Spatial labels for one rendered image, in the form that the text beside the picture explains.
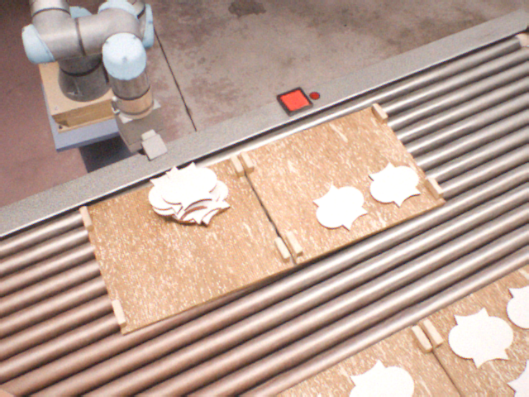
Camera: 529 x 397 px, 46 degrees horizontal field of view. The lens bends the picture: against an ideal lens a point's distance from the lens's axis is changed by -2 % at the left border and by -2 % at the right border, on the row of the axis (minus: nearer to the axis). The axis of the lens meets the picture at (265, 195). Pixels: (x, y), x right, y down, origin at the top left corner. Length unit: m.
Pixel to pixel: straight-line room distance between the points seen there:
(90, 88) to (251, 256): 0.65
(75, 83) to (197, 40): 1.66
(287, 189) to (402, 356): 0.49
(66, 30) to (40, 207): 0.55
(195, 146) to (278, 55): 1.63
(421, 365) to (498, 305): 0.23
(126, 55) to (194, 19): 2.33
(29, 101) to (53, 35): 1.98
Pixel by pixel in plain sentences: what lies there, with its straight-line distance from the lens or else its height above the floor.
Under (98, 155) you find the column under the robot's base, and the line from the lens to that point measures 1.97.
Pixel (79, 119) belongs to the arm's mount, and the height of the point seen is 0.90.
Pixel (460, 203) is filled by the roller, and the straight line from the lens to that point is 1.65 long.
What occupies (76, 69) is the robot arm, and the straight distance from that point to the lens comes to 1.74.
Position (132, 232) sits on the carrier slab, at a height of 0.94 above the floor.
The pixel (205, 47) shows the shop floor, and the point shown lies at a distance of 3.32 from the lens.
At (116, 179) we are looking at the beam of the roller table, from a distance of 1.66.
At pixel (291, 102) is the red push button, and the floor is 0.93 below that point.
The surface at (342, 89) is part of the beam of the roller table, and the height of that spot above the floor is 0.91.
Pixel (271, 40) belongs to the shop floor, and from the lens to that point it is 3.35.
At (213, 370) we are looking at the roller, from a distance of 1.39.
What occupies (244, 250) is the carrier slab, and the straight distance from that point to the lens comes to 1.48.
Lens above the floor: 2.23
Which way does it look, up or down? 55 degrees down
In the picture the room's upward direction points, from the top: 1 degrees clockwise
